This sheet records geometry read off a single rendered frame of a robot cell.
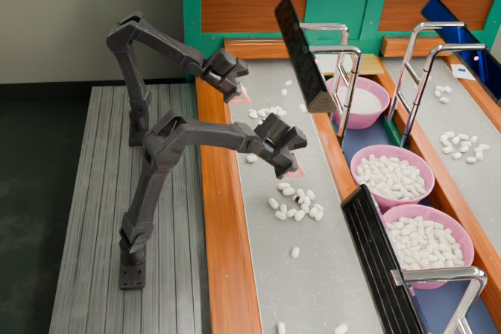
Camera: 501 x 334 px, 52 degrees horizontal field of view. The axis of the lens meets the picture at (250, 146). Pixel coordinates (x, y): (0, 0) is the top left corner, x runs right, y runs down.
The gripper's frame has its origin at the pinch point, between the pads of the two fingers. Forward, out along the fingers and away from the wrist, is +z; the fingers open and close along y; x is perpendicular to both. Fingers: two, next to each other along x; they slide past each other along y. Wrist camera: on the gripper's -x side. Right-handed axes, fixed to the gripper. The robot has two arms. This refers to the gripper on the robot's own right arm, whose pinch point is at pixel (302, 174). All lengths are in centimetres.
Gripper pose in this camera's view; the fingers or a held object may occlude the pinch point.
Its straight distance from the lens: 154.8
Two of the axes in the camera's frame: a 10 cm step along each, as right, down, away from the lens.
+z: 7.2, 4.8, 5.1
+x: -6.9, 6.0, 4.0
